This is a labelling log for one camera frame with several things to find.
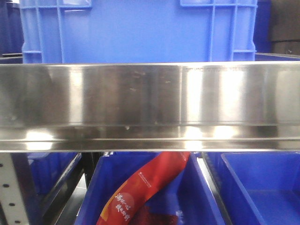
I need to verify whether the blue bin right lower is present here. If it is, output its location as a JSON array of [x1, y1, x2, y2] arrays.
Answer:
[[205, 152, 300, 225]]

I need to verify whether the white perforated bracket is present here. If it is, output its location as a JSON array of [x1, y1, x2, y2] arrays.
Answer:
[[0, 153, 40, 225]]

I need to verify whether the blue bin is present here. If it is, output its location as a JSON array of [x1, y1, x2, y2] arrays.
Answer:
[[205, 152, 300, 225], [74, 152, 225, 225]]

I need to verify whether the blue bin centre lower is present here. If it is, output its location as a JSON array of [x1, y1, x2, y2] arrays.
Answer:
[[74, 152, 225, 225]]

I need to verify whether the stainless steel rail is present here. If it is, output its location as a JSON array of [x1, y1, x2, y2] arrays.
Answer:
[[0, 61, 300, 152]]

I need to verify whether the large blue plastic crate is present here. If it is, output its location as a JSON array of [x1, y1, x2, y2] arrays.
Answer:
[[20, 0, 257, 63]]

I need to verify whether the red snack package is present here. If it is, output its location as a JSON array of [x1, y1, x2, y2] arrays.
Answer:
[[97, 151, 190, 225]]

